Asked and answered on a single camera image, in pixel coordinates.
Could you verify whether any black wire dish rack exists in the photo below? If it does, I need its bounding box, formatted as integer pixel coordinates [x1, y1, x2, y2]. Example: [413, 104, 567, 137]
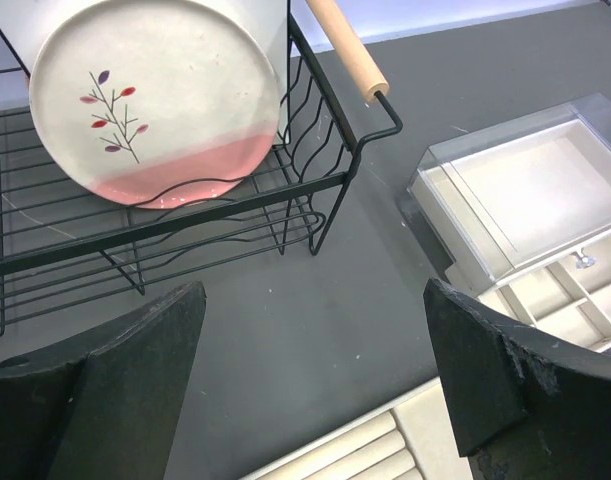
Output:
[0, 18, 403, 337]

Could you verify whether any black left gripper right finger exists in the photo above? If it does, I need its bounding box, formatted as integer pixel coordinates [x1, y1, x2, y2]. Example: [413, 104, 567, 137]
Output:
[423, 279, 611, 479]

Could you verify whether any beige compartment drawer tray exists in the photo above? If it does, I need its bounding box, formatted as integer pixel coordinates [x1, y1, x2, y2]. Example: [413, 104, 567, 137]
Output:
[478, 237, 611, 357]

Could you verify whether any beige ring slot tray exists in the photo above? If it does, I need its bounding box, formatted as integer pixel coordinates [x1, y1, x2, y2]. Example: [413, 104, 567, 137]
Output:
[245, 378, 473, 480]

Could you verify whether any round pink white plate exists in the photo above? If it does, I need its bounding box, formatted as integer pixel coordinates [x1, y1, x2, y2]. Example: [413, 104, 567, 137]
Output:
[29, 1, 280, 209]

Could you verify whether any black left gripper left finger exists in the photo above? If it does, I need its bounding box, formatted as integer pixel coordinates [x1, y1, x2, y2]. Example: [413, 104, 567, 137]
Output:
[0, 282, 206, 479]

